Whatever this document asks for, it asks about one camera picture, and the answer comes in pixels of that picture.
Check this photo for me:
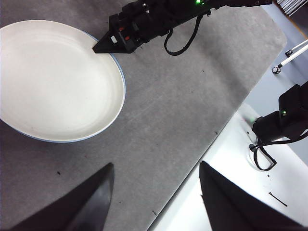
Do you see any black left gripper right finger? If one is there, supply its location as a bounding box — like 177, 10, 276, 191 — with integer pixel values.
199, 160, 308, 231

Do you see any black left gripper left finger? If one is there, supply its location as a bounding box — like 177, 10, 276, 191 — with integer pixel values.
7, 162, 115, 231

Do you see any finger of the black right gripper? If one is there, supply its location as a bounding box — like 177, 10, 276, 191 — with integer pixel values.
92, 28, 135, 55

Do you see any white round plate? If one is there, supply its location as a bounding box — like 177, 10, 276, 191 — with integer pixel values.
0, 19, 125, 142

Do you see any grey ribbed panel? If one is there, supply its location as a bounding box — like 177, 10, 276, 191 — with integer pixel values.
274, 0, 308, 17

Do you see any white tripod stand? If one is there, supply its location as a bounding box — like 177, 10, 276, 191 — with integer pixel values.
271, 38, 308, 74

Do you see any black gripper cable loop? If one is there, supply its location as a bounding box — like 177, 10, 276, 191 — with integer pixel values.
164, 9, 212, 57

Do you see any black arm base cable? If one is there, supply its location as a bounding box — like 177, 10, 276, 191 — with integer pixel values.
249, 139, 277, 171

